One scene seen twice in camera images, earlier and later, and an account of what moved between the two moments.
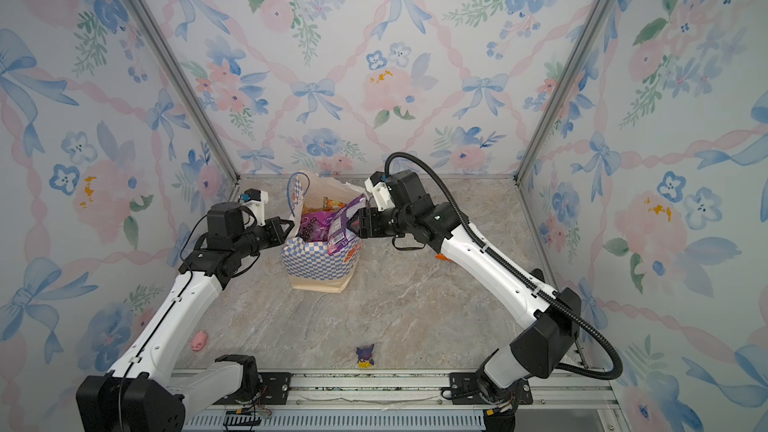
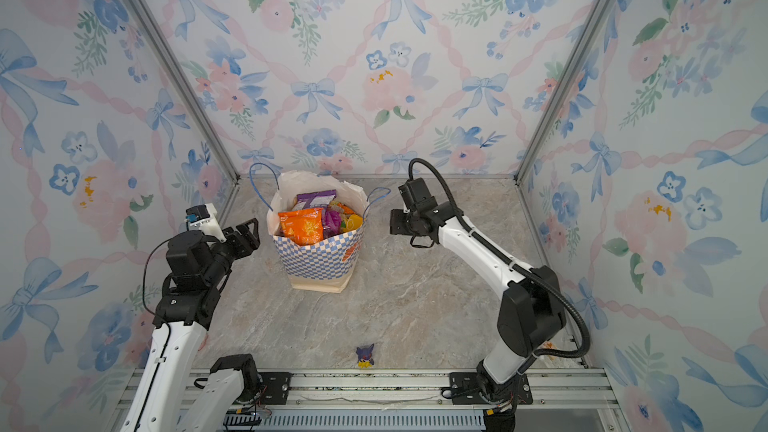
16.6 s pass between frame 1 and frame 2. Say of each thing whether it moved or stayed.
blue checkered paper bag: stayed
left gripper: moved
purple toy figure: stayed
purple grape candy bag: moved
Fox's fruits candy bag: stayed
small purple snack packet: moved
